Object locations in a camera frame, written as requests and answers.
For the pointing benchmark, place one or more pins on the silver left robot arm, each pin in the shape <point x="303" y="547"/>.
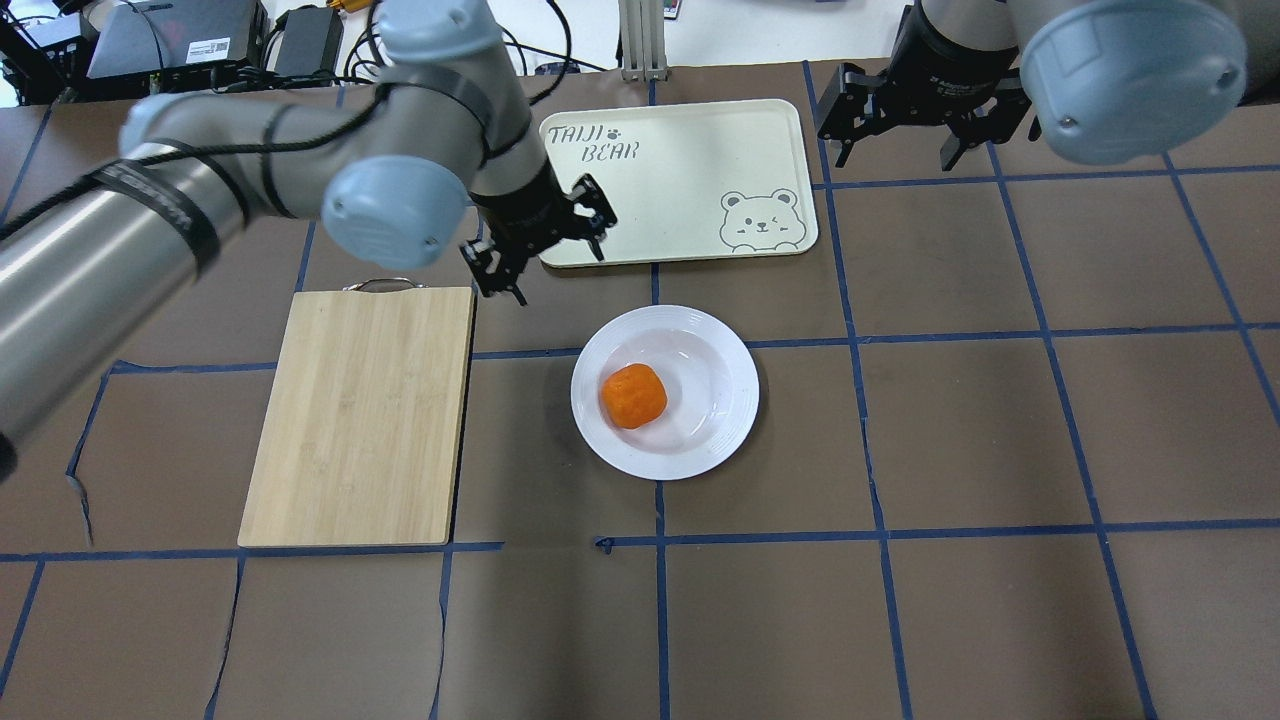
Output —
<point x="448" y="126"/>

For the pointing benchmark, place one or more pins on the white round plate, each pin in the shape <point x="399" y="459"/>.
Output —
<point x="713" y="387"/>

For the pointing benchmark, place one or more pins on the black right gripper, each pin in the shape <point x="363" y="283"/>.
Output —
<point x="937" y="62"/>

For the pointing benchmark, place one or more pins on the black power adapter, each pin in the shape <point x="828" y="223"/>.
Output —
<point x="306" y="47"/>

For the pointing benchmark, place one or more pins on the aluminium profile post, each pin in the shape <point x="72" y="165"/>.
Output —
<point x="643" y="41"/>

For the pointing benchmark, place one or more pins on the bamboo cutting board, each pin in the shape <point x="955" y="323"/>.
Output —
<point x="360" y="444"/>

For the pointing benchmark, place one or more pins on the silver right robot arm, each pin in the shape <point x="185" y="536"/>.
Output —
<point x="1102" y="82"/>

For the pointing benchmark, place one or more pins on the orange fruit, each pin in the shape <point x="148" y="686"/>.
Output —
<point x="633" y="396"/>

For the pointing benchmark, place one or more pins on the grey electronics box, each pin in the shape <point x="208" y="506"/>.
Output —
<point x="171" y="47"/>

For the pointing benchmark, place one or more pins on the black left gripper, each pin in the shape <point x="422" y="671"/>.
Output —
<point x="521" y="214"/>

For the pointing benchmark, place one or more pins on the cream bear tray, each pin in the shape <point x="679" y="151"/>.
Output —
<point x="689" y="182"/>

